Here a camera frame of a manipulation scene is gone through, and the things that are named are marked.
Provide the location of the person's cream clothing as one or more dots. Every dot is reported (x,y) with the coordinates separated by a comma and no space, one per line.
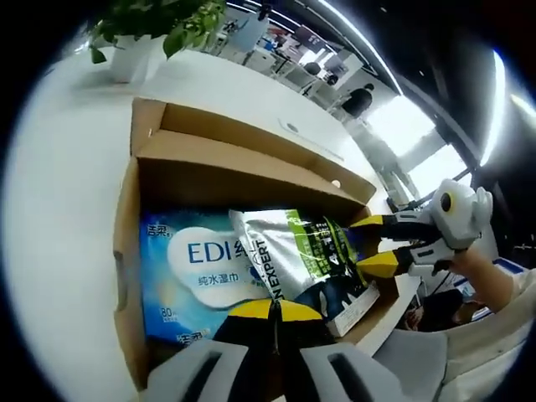
(486,360)

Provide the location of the blue wet wipes pack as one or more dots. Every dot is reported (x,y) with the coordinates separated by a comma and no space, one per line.
(197,251)

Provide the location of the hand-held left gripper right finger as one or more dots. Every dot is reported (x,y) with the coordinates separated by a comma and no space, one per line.
(335,377)

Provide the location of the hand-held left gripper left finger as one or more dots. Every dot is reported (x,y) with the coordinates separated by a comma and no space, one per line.
(197,377)

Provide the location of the brown cardboard shoe box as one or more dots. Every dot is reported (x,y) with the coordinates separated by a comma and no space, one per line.
(234,163)

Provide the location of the white table socket panel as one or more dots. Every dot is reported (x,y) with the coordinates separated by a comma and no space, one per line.
(310,138)

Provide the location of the green potted plant white pot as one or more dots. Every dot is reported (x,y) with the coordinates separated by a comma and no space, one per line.
(134,25)

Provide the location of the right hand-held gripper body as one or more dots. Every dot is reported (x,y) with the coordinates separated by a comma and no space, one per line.
(465,222)

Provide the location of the silver green pouch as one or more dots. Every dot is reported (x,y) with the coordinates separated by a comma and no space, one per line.
(285,251)

